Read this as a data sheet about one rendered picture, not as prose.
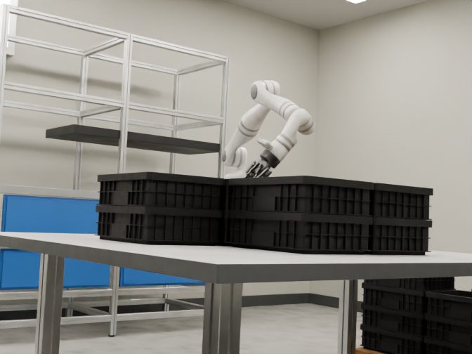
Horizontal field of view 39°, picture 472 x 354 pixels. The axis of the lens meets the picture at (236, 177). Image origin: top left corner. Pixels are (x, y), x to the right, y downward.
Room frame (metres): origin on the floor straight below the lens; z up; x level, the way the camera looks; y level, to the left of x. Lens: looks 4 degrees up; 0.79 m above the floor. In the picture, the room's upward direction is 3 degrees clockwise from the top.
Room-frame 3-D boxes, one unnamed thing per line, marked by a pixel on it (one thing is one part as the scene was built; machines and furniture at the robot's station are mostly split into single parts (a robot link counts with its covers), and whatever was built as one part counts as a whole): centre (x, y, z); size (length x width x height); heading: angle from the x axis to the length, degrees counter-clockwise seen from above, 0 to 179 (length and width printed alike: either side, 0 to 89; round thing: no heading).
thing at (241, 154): (3.01, 0.00, 1.04); 0.09 x 0.09 x 0.17; 21
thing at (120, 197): (2.32, 0.27, 0.87); 0.40 x 0.30 x 0.11; 36
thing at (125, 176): (2.32, 0.27, 0.92); 0.40 x 0.30 x 0.02; 36
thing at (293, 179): (2.18, -0.21, 0.92); 0.40 x 0.30 x 0.02; 36
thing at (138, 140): (4.70, 0.71, 1.32); 1.20 x 0.45 x 0.06; 128
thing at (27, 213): (4.12, 1.07, 0.60); 0.72 x 0.03 x 0.56; 128
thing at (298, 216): (2.18, -0.21, 0.76); 0.40 x 0.30 x 0.12; 36
